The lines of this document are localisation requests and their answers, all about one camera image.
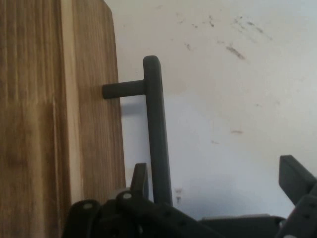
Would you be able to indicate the dark wooden drawer cabinet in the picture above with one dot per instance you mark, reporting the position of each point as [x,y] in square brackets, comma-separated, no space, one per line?
[29,111]

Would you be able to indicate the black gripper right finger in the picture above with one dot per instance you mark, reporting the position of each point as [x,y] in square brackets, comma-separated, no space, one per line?
[293,177]

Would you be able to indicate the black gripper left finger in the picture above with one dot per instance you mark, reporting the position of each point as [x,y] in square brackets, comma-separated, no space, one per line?
[128,218]

